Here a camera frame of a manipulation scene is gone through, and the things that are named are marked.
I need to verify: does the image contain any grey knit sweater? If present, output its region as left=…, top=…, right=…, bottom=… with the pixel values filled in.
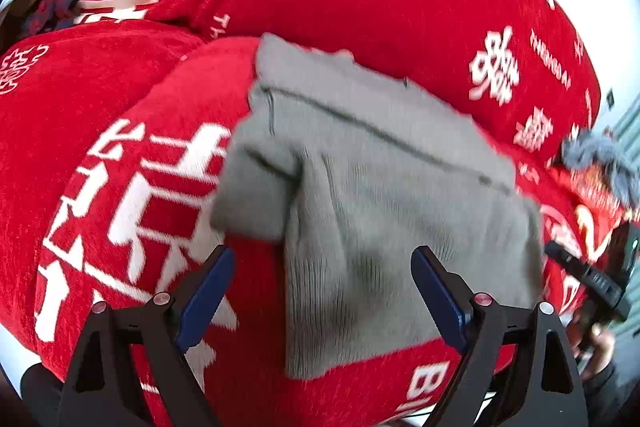
left=210, top=33, right=546, bottom=380

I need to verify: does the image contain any dark plaid cloth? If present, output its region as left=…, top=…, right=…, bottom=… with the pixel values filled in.
left=20, top=0, right=83, bottom=38

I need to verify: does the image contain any red embroidered cushion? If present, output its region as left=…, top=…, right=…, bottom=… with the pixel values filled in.
left=550, top=164, right=628, bottom=223

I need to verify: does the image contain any person's right forearm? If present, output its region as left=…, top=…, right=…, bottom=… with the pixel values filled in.
left=582, top=357, right=640, bottom=427

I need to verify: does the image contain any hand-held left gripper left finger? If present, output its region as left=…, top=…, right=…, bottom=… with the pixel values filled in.
left=57, top=245, right=236, bottom=427

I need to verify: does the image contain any person's right hand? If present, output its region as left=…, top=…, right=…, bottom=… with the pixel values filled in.
left=570, top=313, right=618, bottom=380

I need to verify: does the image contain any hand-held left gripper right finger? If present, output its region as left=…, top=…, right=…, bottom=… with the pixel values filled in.
left=411, top=246, right=591, bottom=427

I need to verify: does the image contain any grey-blue towel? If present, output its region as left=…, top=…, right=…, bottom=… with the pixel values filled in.
left=560, top=134, right=640, bottom=208

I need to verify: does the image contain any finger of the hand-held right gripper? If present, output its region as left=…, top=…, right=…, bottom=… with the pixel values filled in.
left=544, top=241, right=632, bottom=319

